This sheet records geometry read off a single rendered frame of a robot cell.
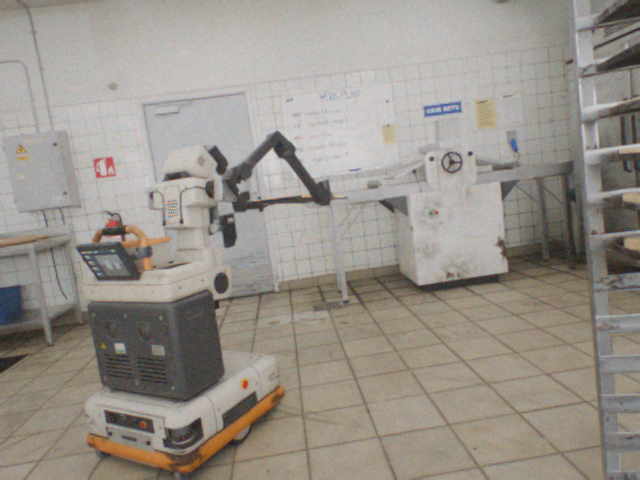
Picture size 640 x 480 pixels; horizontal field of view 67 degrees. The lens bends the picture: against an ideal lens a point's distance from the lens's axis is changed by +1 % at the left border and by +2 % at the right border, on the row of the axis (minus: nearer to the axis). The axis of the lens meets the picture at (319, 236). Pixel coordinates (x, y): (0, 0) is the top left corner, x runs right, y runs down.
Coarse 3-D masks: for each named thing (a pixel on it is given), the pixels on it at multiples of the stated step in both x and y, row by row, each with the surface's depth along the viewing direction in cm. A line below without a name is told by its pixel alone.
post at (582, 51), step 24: (576, 0) 97; (576, 48) 99; (576, 72) 100; (576, 96) 102; (600, 216) 102; (600, 264) 104; (600, 312) 105; (600, 336) 106; (600, 384) 107; (600, 408) 109; (600, 432) 111
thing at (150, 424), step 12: (96, 408) 202; (108, 408) 198; (120, 408) 196; (108, 420) 200; (120, 420) 195; (132, 420) 191; (144, 420) 187; (156, 420) 183; (144, 432) 188; (156, 432) 184; (168, 432) 183
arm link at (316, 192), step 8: (288, 144) 252; (288, 152) 258; (288, 160) 259; (296, 160) 260; (296, 168) 261; (304, 168) 264; (304, 176) 264; (304, 184) 268; (312, 184) 268; (312, 192) 270; (320, 192) 271; (320, 200) 273
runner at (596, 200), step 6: (594, 192) 102; (600, 192) 101; (606, 192) 101; (612, 192) 101; (618, 192) 101; (624, 192) 101; (588, 198) 102; (594, 198) 102; (600, 198) 101; (612, 198) 101; (618, 198) 101; (588, 204) 102; (594, 204) 102; (600, 204) 102
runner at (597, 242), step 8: (616, 232) 102; (624, 232) 102; (632, 232) 101; (592, 240) 103; (600, 240) 103; (608, 240) 102; (616, 240) 102; (592, 248) 103; (600, 248) 102; (608, 248) 100
